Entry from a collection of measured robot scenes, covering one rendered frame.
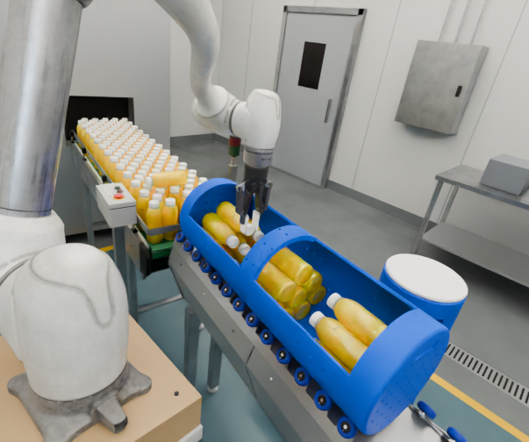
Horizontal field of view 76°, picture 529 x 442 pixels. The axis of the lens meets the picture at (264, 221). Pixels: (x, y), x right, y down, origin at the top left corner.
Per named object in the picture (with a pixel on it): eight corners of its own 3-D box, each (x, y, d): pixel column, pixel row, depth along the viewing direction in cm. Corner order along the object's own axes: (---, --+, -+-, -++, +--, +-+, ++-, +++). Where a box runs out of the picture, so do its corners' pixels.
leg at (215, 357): (210, 395, 182) (218, 304, 154) (205, 387, 186) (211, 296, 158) (219, 390, 185) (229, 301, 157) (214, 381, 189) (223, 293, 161)
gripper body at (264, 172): (253, 168, 99) (249, 198, 103) (275, 167, 104) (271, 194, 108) (239, 160, 104) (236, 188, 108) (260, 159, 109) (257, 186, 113)
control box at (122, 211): (110, 228, 129) (108, 203, 125) (97, 207, 143) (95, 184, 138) (137, 224, 135) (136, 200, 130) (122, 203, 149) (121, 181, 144)
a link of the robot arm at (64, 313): (64, 422, 50) (50, 299, 42) (-4, 365, 58) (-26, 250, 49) (148, 356, 64) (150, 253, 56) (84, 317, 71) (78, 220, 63)
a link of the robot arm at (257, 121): (283, 146, 103) (247, 136, 109) (291, 92, 96) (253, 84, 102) (265, 153, 95) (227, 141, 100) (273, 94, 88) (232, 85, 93)
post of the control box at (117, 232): (126, 384, 182) (112, 217, 137) (124, 378, 184) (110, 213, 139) (134, 381, 184) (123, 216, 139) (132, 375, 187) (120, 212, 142)
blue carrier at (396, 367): (347, 459, 70) (394, 359, 58) (175, 249, 130) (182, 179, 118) (420, 400, 86) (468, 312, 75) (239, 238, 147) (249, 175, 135)
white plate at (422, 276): (384, 246, 137) (383, 249, 137) (388, 286, 112) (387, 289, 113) (457, 264, 131) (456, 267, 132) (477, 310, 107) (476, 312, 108)
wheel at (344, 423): (359, 427, 73) (362, 427, 75) (343, 410, 76) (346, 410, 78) (346, 444, 73) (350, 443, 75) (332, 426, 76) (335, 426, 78)
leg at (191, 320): (185, 408, 174) (189, 315, 146) (181, 398, 178) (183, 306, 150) (196, 402, 177) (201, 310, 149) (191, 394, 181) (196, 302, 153)
